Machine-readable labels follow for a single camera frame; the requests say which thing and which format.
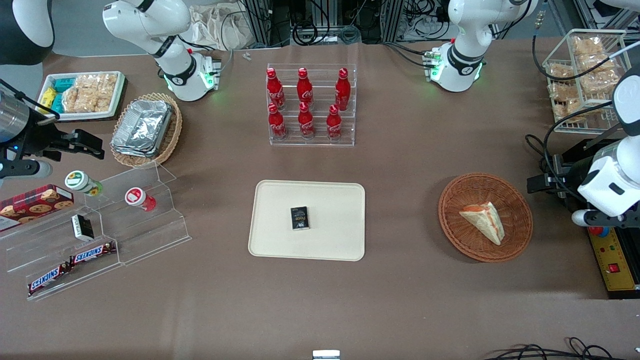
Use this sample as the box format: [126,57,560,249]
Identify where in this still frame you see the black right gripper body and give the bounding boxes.
[10,117,76,162]

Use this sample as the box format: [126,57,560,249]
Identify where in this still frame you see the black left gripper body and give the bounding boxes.
[554,150,602,200]

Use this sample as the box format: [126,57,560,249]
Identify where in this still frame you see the triangle sandwich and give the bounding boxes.
[459,201,506,246]

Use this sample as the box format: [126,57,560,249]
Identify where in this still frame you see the white rectangular snack tray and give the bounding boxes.
[37,71,127,122]

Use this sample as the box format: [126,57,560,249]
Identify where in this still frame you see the oval tan wicker basket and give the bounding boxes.
[109,92,184,169]

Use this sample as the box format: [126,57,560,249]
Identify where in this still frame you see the round brown wicker basket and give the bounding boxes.
[438,172,534,263]

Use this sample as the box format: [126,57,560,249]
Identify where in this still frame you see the beige plastic tray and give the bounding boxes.
[248,179,366,262]

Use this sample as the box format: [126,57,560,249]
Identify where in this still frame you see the green lidded drink cup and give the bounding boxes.
[64,170,105,197]

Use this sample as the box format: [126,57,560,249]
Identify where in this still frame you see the rice cracker bag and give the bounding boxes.
[62,88,113,114]
[75,73,118,97]

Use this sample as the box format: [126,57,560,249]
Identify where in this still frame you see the stack of foil trays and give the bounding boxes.
[110,99,174,159]

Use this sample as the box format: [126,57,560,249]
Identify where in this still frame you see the red cookie box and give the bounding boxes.
[0,183,75,233]

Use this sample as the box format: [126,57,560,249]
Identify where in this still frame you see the red lidded drink cup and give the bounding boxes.
[124,186,157,213]

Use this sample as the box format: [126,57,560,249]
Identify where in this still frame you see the clear bag of crackers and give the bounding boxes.
[576,52,621,97]
[547,80,585,119]
[547,62,576,82]
[572,35,604,57]

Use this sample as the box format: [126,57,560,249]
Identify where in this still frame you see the small black white box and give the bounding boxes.
[71,213,95,242]

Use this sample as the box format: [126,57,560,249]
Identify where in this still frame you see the yellow emergency stop box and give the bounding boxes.
[587,225,640,293]

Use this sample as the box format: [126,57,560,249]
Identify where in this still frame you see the clear acrylic stepped display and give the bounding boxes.
[0,161,193,302]

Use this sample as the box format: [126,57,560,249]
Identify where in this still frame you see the Snickers chocolate bar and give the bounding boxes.
[27,263,71,296]
[68,241,117,266]

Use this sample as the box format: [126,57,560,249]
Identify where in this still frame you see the white cloth bag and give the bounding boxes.
[189,4,257,51]

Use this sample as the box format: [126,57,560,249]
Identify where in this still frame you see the red cola bottle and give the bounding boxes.
[334,68,352,112]
[266,68,287,110]
[297,102,317,140]
[326,104,344,142]
[267,103,289,141]
[296,67,315,109]

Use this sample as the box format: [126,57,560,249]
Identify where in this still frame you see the small black card box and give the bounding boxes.
[290,205,311,232]

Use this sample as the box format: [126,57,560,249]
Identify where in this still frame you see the clear acrylic bottle rack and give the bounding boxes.
[266,63,359,147]

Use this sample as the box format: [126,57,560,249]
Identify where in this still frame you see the black looped cable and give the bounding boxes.
[524,101,616,202]

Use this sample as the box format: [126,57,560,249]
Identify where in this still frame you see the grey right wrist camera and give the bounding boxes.
[0,159,54,181]

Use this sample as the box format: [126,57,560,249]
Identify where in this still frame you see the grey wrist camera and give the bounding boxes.
[571,209,640,229]
[0,159,54,181]

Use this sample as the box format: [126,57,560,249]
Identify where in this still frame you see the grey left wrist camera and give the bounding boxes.
[571,209,640,229]

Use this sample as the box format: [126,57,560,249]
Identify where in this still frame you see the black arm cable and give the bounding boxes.
[531,20,617,82]

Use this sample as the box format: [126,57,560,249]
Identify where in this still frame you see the white wire shelf basket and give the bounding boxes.
[542,28,633,135]

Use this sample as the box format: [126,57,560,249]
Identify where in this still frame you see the black table edge cables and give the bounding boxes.
[482,336,631,360]

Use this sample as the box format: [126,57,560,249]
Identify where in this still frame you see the aluminium extrusion frame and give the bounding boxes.
[240,0,453,48]

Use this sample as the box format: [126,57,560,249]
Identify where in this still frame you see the black background cable bundle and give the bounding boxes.
[290,0,363,47]

